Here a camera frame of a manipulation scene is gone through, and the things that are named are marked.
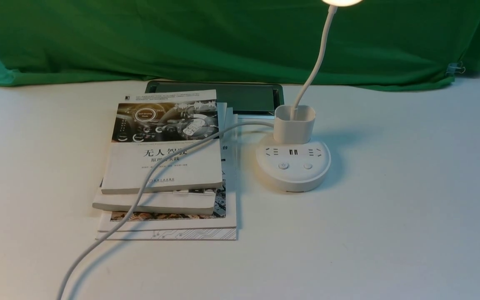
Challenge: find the white desk lamp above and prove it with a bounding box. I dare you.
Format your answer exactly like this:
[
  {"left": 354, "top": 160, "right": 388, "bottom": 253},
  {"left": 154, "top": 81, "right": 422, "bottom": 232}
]
[{"left": 255, "top": 0, "right": 358, "bottom": 193}]

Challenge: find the dark tablet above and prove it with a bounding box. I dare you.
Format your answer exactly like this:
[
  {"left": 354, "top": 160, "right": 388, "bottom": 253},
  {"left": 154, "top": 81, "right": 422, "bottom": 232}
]
[{"left": 145, "top": 80, "right": 284, "bottom": 118}]

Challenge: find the white book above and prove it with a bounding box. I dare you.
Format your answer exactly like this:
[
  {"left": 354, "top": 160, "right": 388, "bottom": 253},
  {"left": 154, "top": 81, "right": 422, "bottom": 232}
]
[
  {"left": 92, "top": 102, "right": 228, "bottom": 215},
  {"left": 100, "top": 90, "right": 225, "bottom": 195}
]

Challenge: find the top white book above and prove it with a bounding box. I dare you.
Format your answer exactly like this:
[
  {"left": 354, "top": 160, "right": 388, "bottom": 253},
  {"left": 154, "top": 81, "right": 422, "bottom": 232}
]
[{"left": 100, "top": 90, "right": 225, "bottom": 195}]

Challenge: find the green backdrop cloth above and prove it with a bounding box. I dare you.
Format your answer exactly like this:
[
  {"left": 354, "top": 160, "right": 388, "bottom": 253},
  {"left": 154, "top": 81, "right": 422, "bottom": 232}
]
[{"left": 0, "top": 0, "right": 480, "bottom": 91}]

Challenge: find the metal binder clip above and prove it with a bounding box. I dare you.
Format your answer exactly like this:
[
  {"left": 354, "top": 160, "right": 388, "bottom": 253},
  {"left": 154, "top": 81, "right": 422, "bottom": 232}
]
[{"left": 446, "top": 62, "right": 465, "bottom": 76}]

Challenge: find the white power cable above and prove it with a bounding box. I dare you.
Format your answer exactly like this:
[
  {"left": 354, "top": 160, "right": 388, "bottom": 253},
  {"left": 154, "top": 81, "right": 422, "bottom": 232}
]
[{"left": 56, "top": 122, "right": 275, "bottom": 300}]

